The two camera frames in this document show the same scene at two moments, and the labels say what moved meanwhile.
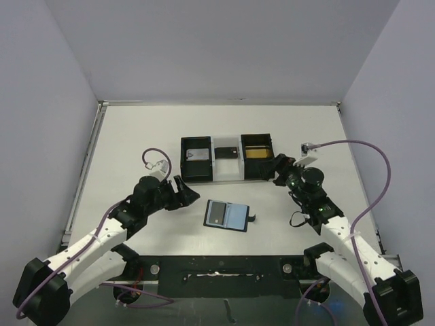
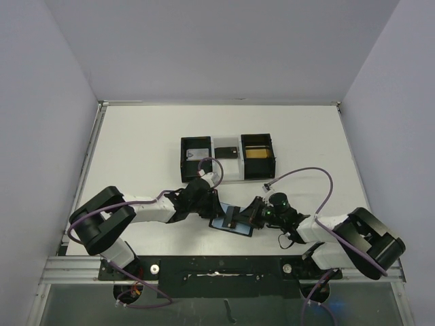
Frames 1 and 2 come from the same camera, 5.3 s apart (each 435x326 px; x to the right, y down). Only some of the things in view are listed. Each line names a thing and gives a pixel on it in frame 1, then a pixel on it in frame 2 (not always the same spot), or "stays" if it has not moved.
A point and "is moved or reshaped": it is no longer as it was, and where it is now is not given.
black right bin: [253, 166] stays
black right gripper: [282, 168] → [255, 209]
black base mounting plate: [223, 276] stays
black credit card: [227, 152] stays
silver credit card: [197, 154] stays
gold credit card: [256, 153] stays
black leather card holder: [237, 216] is moved or reshaped
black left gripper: [184, 197] → [215, 210]
